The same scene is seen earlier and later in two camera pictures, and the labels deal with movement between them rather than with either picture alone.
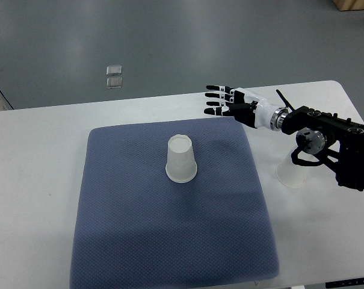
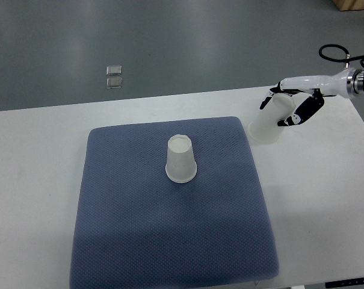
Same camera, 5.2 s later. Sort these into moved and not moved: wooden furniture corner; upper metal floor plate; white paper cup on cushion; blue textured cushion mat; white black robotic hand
Moved: white black robotic hand
Not moved: white paper cup on cushion; wooden furniture corner; upper metal floor plate; blue textured cushion mat
